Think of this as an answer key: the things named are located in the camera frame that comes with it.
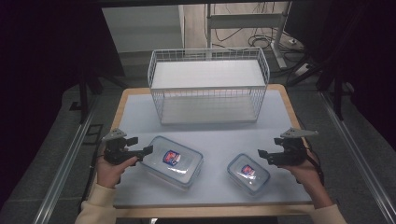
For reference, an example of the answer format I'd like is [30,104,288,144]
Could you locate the black metal stand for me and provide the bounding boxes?
[285,54,357,122]
[68,69,129,125]

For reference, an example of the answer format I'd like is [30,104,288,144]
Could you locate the white power strip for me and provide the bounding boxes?
[292,63,310,77]

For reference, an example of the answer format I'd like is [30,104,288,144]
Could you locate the white metal desk frame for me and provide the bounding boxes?
[205,1,293,70]

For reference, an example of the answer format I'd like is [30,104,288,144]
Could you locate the small clear food container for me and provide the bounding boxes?
[226,152,271,197]

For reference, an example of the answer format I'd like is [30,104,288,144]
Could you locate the large clear food container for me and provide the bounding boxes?
[139,135,205,189]

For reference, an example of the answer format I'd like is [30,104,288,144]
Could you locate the white cabinet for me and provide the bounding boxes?
[101,4,186,54]

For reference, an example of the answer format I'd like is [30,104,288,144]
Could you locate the light blue table mat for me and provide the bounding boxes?
[113,90,314,209]

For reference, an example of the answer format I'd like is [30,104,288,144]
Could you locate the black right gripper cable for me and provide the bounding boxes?
[305,146,326,187]

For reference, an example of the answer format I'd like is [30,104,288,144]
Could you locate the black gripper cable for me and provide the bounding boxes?
[305,146,326,187]
[81,153,106,204]

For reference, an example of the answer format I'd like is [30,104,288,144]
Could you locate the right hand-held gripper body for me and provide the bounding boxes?
[267,127,319,166]

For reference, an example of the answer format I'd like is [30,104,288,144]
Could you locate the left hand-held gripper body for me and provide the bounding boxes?
[102,128,140,166]

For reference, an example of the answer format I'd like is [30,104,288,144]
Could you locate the dark curtain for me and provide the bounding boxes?
[284,0,396,150]
[0,0,125,209]

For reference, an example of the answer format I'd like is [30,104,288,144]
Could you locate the white wire shelf rack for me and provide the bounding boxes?
[147,46,271,126]

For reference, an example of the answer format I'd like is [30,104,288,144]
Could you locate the aluminium floor rail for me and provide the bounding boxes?
[319,91,396,224]
[32,94,102,224]

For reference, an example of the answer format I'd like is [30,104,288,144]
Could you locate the black floor cables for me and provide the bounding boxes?
[213,27,307,54]

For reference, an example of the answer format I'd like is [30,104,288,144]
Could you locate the person's right hand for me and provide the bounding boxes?
[277,157,322,189]

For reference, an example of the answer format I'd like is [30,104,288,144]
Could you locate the person's left hand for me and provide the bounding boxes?
[96,154,138,189]

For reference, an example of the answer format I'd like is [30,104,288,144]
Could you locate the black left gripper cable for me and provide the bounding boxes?
[81,153,106,204]

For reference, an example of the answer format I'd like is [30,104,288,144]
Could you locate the black floor frame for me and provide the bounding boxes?
[82,123,105,146]

